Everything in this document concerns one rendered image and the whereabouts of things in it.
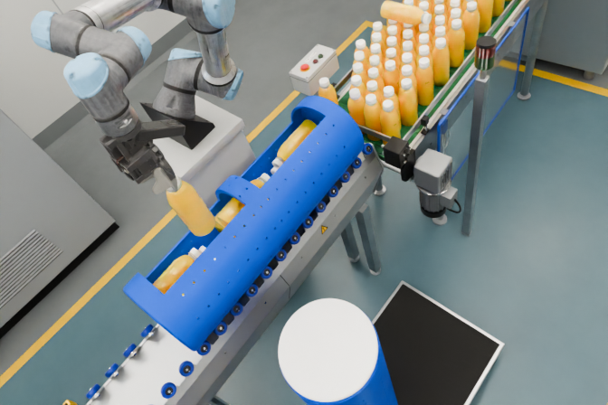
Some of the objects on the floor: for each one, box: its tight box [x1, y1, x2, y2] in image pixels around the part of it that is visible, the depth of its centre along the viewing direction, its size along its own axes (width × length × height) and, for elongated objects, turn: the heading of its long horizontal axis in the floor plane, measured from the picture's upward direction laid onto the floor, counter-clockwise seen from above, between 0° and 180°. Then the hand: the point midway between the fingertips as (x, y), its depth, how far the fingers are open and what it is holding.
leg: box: [341, 221, 359, 262], centre depth 231 cm, size 6×6×63 cm
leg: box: [356, 203, 381, 275], centre depth 224 cm, size 6×6×63 cm
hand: (170, 181), depth 109 cm, fingers closed on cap, 4 cm apart
